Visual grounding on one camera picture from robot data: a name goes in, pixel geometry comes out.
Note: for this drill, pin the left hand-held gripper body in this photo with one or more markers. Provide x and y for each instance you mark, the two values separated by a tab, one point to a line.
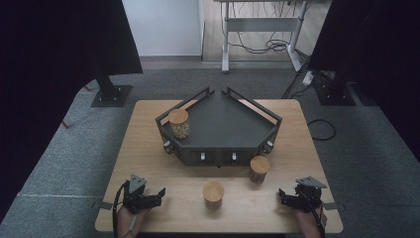
136	196

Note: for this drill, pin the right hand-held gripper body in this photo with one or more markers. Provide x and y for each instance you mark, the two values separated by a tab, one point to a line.
308	195

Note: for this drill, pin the glass jar with dark red contents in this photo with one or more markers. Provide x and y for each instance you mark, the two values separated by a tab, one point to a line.
259	164

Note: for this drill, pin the glass jar with brown contents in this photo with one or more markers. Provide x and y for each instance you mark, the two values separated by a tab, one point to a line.
213	191

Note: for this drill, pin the glass jar with pale contents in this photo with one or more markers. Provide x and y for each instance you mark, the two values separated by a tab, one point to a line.
178	117

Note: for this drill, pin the black corner shelf rack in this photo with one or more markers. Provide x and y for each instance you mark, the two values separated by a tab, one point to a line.
224	125

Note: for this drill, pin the person's right hand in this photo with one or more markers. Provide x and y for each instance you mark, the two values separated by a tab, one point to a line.
307	216

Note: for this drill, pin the person's left hand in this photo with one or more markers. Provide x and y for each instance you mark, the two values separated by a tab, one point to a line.
130	221

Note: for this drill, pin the grey tape strip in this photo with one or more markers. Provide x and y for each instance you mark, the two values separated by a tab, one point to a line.
336	207
103	205

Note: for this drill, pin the small brown floor strip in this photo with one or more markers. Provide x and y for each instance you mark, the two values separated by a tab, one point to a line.
65	124
88	88

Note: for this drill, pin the black metal stand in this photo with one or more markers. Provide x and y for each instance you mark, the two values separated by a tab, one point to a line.
335	94
110	94

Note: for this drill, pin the white power strip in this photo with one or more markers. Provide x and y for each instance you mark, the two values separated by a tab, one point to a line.
307	78

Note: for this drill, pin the black curtain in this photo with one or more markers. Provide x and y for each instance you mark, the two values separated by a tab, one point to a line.
49	66
379	39

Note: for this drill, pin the white desk frame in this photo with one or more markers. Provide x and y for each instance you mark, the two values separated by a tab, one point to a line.
261	24

